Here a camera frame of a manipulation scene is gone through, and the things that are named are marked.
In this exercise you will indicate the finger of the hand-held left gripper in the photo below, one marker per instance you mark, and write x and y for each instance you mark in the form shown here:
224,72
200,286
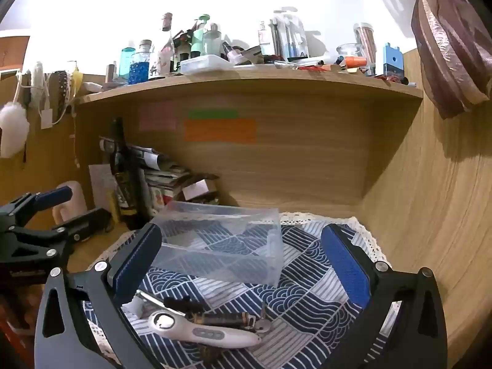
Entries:
85,222
53,196

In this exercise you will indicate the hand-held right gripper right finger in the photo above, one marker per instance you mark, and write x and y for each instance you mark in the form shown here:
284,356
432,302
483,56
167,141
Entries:
346,267

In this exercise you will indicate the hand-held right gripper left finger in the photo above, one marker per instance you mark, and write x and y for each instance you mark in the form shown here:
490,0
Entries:
137,263

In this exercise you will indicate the clear plastic storage box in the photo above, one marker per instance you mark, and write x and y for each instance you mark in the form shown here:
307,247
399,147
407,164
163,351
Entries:
219,244

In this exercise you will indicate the pink plastic holder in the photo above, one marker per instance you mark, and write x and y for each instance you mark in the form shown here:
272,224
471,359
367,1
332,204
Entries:
71,203

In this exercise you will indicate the white paper card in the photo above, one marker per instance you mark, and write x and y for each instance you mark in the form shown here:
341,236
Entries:
100,184

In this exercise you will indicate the dark glass bottle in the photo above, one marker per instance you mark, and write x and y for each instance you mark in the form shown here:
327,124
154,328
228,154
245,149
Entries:
123,188

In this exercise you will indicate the blue patterned lace-edged cloth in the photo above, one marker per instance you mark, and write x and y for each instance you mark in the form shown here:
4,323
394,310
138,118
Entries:
303,303

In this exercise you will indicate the black key fob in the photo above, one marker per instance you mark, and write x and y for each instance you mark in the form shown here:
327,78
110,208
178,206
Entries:
181,302

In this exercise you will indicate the white hanging tag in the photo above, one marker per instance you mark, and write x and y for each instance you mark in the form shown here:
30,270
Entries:
46,118

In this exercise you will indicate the white fluffy puff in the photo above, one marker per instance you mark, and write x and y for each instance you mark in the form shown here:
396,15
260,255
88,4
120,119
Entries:
13,127

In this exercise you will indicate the stack of magazines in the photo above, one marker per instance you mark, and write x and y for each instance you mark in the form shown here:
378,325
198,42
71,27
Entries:
169,176

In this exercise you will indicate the silver key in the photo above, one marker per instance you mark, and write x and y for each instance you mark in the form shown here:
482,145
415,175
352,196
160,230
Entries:
263,324

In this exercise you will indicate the pink sticky note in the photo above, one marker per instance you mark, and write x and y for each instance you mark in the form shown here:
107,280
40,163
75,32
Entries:
157,116

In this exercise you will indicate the brown cardboard roll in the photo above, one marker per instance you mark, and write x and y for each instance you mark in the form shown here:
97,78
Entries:
110,72

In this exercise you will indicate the teal liquid bottle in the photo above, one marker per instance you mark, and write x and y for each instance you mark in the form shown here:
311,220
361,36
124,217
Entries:
126,63

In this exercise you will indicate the bottle of blue beads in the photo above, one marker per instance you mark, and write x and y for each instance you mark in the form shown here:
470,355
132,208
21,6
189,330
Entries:
140,67

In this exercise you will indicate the orange sticky note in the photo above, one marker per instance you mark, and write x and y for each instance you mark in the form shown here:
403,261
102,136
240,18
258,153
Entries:
220,130

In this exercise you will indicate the green sticky note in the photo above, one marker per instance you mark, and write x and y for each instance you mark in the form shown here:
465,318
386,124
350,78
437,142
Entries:
212,113

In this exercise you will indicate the clear corked wine bottle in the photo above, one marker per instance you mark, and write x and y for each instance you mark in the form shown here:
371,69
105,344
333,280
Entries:
166,52

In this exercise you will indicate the white plastic tray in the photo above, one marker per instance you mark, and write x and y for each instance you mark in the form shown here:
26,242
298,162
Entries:
205,64

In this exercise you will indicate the wooden shelf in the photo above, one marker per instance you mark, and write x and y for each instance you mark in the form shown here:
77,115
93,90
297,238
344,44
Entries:
246,82

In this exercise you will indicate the blue box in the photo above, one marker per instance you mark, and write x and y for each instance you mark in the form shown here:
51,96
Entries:
393,61

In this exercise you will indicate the green pump bottle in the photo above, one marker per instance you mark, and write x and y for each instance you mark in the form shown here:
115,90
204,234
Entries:
198,40

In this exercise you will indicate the glass jar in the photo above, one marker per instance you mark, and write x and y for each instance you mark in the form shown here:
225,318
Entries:
349,52

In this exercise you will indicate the clear round bottle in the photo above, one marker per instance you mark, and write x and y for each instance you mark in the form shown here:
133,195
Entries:
212,44

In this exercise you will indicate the small pink bottle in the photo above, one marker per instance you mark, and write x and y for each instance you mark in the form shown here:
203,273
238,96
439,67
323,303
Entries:
231,53

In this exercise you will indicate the tall clear cylinder container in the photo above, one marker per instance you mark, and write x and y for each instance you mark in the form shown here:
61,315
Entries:
366,44

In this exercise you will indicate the clear plastic tool package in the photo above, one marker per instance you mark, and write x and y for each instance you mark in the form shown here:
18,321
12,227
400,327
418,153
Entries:
288,34

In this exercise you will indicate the purple shiny curtain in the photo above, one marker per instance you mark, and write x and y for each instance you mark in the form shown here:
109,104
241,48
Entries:
449,46

